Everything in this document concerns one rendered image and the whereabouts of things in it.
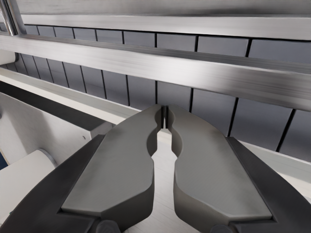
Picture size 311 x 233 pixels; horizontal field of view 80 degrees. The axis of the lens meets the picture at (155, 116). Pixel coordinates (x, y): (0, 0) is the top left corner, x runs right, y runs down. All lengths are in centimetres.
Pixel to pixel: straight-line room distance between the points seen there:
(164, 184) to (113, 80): 21
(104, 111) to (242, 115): 13
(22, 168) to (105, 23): 38
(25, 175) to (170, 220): 32
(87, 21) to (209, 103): 16
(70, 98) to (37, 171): 29
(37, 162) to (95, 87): 30
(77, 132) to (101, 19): 20
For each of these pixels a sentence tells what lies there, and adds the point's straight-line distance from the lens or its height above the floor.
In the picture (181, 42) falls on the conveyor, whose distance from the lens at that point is 17.
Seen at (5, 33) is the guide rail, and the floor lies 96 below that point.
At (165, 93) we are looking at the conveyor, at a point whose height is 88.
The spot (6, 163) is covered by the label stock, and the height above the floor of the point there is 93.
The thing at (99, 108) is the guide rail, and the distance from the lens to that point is 21.
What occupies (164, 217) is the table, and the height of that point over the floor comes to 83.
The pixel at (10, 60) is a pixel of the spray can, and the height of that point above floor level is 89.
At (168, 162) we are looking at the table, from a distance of 31.
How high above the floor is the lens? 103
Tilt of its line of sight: 46 degrees down
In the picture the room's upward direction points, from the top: 129 degrees counter-clockwise
